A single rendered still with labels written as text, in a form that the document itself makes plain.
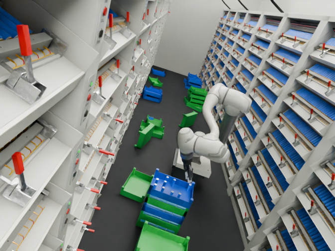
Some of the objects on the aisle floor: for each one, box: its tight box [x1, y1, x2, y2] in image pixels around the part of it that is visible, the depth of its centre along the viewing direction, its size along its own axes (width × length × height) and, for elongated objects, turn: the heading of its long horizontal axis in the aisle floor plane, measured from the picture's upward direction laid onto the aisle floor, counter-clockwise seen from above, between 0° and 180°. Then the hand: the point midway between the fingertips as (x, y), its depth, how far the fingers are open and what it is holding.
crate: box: [146, 115, 163, 127], centre depth 319 cm, size 30×20×8 cm
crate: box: [134, 122, 155, 149], centre depth 276 cm, size 8×30×20 cm, turn 130°
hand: (188, 177), depth 171 cm, fingers open, 3 cm apart
